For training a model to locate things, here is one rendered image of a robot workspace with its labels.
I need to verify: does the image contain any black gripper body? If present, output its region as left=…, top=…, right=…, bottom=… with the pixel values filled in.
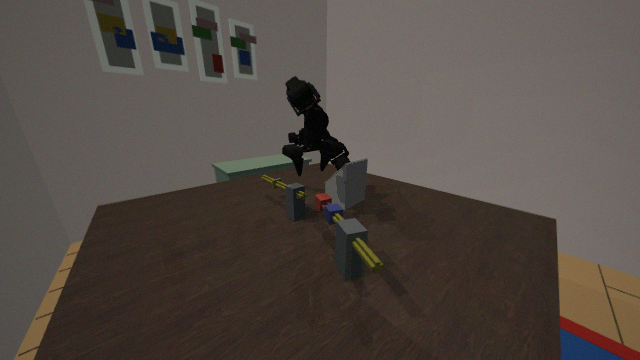
left=282, top=126, right=339, bottom=159

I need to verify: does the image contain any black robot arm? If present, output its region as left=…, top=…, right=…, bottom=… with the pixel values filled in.
left=285, top=76, right=350, bottom=170

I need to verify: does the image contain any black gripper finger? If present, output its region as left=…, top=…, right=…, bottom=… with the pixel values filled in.
left=292, top=157, right=304, bottom=176
left=319, top=150, right=336, bottom=171

